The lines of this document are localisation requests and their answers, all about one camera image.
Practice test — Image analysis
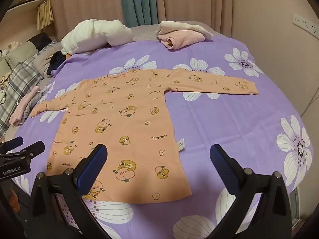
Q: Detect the purple floral bedsheet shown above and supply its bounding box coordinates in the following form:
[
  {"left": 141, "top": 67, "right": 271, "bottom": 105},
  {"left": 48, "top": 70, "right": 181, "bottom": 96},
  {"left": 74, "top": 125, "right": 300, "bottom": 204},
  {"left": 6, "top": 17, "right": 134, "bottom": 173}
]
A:
[{"left": 15, "top": 24, "right": 314, "bottom": 239}]

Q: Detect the pink folded garment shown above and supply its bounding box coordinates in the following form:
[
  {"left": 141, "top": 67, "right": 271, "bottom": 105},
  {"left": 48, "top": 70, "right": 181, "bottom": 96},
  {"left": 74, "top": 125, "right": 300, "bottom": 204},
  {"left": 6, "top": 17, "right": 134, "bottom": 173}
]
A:
[{"left": 158, "top": 30, "right": 205, "bottom": 50}]

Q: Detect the beige curtain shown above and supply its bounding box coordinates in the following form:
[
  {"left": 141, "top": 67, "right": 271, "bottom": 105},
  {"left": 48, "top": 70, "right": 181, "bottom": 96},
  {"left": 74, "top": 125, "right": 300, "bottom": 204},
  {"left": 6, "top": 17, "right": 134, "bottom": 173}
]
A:
[{"left": 46, "top": 0, "right": 233, "bottom": 41}]

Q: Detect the grey pillow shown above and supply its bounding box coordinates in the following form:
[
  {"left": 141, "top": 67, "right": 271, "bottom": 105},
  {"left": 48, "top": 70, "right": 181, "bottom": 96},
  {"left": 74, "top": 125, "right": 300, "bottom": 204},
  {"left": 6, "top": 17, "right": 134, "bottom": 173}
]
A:
[{"left": 32, "top": 41, "right": 63, "bottom": 78}]

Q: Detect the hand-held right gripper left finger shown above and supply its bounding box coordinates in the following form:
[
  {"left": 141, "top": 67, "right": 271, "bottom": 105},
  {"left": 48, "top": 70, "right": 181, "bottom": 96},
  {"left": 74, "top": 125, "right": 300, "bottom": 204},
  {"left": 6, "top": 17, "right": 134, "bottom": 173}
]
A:
[{"left": 26, "top": 144, "right": 117, "bottom": 239}]

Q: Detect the teal curtain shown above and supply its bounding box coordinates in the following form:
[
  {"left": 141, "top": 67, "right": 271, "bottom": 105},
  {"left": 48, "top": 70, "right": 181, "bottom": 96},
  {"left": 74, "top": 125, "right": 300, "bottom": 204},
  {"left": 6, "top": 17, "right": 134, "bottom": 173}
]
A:
[{"left": 120, "top": 0, "right": 159, "bottom": 28}]

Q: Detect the cream folded cloth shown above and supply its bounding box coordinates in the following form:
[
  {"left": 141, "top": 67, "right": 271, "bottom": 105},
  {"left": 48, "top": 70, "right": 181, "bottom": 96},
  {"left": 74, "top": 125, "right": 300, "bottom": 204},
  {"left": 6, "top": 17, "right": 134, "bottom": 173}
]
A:
[{"left": 156, "top": 21, "right": 214, "bottom": 38}]

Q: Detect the grey bed cover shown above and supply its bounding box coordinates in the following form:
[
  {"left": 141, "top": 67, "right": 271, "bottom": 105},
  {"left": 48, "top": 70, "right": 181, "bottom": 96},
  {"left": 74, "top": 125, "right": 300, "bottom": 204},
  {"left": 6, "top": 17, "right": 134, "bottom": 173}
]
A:
[{"left": 130, "top": 24, "right": 161, "bottom": 42}]

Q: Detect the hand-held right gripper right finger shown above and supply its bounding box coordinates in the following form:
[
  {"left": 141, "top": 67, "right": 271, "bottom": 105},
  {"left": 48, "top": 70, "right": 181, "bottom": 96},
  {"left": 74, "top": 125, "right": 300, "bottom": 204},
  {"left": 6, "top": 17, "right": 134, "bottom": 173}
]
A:
[{"left": 209, "top": 144, "right": 292, "bottom": 239}]

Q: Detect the beige pillow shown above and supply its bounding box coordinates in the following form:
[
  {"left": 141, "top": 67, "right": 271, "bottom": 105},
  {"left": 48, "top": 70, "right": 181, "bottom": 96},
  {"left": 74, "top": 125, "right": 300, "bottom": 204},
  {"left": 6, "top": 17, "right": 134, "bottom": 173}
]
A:
[{"left": 5, "top": 41, "right": 40, "bottom": 66}]

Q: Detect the small pink garment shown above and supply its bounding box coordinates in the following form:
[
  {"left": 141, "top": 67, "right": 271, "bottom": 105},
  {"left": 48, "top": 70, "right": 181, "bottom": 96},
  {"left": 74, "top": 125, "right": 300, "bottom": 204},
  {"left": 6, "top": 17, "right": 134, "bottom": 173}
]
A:
[{"left": 9, "top": 86, "right": 41, "bottom": 125}]

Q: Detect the grey plaid blanket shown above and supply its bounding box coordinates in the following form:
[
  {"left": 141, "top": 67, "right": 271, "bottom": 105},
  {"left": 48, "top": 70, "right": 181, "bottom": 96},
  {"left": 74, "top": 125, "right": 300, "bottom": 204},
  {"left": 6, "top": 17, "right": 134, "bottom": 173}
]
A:
[{"left": 0, "top": 55, "right": 50, "bottom": 135}]

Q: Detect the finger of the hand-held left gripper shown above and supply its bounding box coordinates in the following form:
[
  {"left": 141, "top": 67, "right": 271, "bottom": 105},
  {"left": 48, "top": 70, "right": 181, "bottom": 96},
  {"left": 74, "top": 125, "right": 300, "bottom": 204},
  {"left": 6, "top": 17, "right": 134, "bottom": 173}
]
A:
[
  {"left": 0, "top": 136, "right": 24, "bottom": 153},
  {"left": 15, "top": 141, "right": 46, "bottom": 164}
]

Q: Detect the navy cloth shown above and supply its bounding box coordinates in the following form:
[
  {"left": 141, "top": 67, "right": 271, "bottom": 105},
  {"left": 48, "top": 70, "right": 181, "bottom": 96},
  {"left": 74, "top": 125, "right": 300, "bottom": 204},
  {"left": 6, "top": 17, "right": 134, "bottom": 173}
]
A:
[{"left": 47, "top": 51, "right": 69, "bottom": 76}]

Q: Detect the tan hanging fringe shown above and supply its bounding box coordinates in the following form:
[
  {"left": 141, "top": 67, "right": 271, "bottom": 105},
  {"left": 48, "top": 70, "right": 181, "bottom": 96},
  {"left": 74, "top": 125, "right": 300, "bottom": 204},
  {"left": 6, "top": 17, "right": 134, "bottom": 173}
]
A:
[{"left": 37, "top": 0, "right": 54, "bottom": 30}]

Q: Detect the white pillow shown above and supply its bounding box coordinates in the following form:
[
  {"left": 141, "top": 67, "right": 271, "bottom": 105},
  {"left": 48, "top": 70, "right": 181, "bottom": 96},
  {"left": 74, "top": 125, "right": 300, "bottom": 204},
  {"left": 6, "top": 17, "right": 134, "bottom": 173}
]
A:
[{"left": 60, "top": 18, "right": 133, "bottom": 54}]

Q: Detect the white wall socket strip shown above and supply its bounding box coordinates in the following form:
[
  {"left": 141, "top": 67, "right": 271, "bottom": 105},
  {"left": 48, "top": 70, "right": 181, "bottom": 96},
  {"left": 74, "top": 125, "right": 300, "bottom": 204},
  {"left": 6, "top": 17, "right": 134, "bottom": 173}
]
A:
[{"left": 293, "top": 14, "right": 319, "bottom": 36}]

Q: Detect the orange cartoon printed shirt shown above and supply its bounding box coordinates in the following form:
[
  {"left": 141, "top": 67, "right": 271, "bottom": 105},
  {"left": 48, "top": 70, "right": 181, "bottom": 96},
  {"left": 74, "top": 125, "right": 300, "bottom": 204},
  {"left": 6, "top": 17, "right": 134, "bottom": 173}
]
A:
[{"left": 30, "top": 68, "right": 260, "bottom": 203}]

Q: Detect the black cloth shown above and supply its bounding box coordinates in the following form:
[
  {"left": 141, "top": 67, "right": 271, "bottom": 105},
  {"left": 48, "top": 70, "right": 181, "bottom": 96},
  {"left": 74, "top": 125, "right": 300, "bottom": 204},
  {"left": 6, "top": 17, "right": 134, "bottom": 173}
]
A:
[{"left": 26, "top": 32, "right": 54, "bottom": 51}]

